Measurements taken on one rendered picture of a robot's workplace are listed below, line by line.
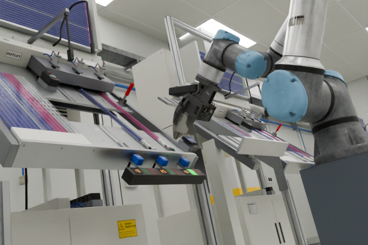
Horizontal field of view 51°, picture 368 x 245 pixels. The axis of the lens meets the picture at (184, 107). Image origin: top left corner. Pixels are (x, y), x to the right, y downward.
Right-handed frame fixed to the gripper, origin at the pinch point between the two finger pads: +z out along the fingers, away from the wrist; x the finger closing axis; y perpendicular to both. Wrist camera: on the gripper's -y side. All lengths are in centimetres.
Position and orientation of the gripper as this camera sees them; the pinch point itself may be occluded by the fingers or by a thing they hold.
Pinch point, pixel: (175, 134)
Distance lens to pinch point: 121.7
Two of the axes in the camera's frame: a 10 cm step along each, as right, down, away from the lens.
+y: 6.5, 4.4, -6.2
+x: 6.3, 1.4, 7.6
